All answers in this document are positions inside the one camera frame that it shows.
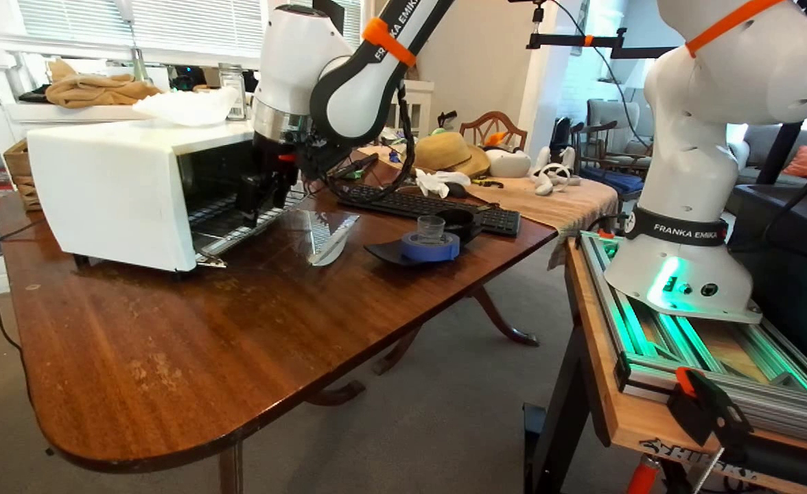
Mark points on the black rectangular mat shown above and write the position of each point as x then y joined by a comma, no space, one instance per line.
386,250

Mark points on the white toaster oven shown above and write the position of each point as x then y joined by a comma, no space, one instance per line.
104,192

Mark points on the tan crumpled fabric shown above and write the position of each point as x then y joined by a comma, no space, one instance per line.
91,92

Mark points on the brown wooden chair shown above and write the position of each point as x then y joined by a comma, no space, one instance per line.
493,113

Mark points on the blue masking tape roll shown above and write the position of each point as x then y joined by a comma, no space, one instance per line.
432,250

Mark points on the grey armchair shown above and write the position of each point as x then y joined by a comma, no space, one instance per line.
618,128

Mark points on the white rounded object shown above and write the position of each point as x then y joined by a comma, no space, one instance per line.
510,163

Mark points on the black orange clamp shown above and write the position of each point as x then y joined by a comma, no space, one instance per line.
710,413

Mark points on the black computer keyboard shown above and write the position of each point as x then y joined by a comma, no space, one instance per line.
477,220

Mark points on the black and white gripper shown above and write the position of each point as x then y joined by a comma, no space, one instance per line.
312,163

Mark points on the tan straw hat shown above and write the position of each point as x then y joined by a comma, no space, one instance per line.
450,152

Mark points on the white window blinds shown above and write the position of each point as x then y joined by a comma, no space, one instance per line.
146,22

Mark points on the dark wooden table leg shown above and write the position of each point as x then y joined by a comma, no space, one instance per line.
504,320
397,350
231,471
336,397

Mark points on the clear glass cup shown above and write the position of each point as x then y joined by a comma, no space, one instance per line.
432,222

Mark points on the small black mounted camera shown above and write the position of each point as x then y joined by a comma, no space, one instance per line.
540,11

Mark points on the crumpled white tissue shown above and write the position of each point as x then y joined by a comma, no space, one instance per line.
434,181

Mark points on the brown wicker basket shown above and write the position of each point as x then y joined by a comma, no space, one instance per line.
20,178

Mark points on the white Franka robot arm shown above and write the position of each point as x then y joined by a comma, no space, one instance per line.
697,139

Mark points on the robot cart aluminium rails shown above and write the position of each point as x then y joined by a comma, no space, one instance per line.
742,366

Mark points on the large black case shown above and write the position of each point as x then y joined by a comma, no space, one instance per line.
790,276

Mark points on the black diagonal strut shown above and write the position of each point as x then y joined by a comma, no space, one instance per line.
778,152

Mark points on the beige cloth table runner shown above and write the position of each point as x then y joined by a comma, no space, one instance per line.
558,207

